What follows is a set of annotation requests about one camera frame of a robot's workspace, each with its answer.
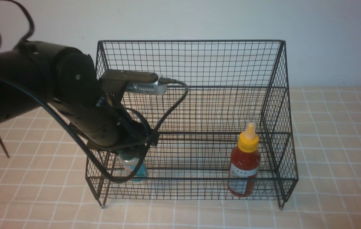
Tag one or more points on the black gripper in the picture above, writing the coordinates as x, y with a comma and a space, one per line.
134, 131

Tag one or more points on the green-capped seasoning shaker bottle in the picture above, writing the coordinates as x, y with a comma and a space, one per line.
129, 163

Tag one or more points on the red sauce bottle yellow cap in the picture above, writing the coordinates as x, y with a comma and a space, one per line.
244, 164

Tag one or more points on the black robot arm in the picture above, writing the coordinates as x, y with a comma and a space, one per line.
65, 78

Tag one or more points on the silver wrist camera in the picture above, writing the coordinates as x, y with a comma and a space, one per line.
142, 83

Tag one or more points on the black wire mesh rack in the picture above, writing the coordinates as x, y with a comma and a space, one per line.
231, 83

